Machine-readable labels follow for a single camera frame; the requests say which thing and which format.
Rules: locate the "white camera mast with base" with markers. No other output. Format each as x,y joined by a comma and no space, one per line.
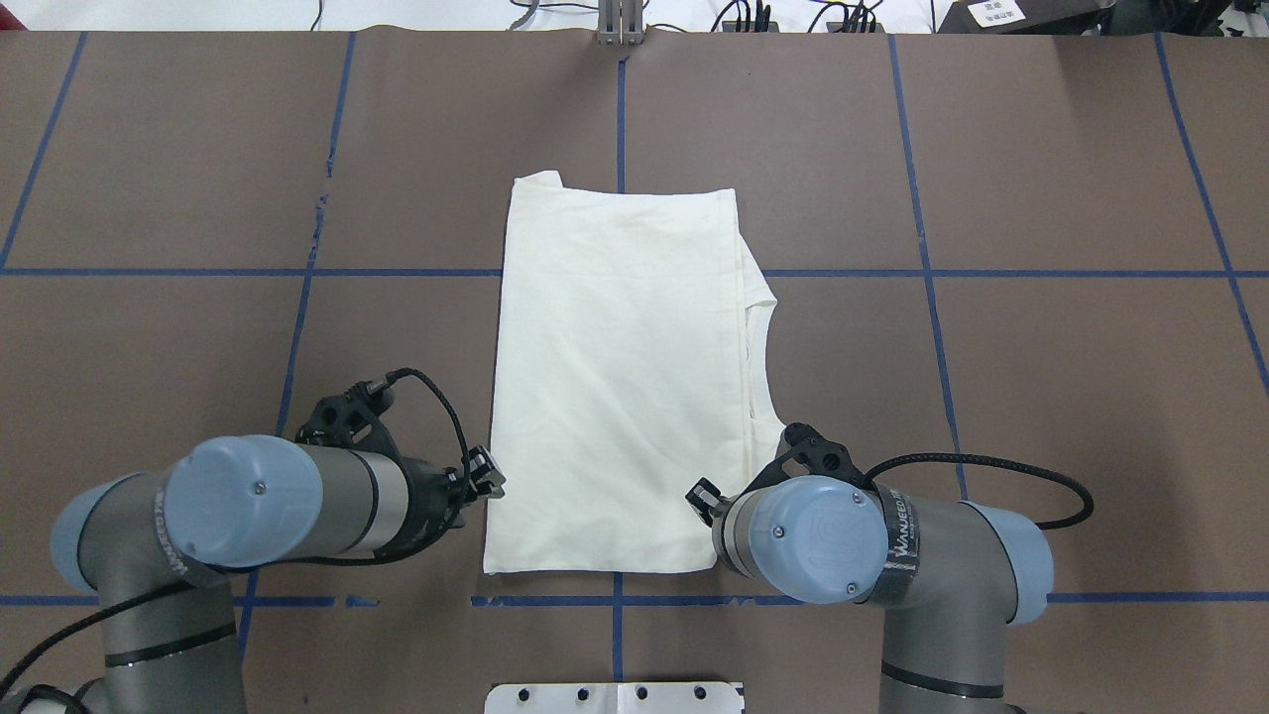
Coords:
618,697

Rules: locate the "black box white label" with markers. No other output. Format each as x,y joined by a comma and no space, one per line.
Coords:
1023,18

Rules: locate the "white long-sleeve printed shirt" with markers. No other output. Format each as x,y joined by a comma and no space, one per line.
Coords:
630,363

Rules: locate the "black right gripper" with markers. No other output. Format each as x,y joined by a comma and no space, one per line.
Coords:
705,494

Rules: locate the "aluminium frame post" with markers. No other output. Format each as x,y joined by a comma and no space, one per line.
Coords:
620,22

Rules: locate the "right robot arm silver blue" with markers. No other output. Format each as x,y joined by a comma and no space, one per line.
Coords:
950,577

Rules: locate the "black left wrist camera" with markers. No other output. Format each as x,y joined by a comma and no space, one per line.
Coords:
352,419

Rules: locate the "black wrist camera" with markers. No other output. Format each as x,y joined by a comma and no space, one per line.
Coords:
352,419
805,446

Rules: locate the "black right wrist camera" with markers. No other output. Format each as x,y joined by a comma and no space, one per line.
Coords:
805,446

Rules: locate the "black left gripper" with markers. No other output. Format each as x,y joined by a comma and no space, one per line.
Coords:
430,493

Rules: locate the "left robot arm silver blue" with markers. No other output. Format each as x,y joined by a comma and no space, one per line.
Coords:
160,550

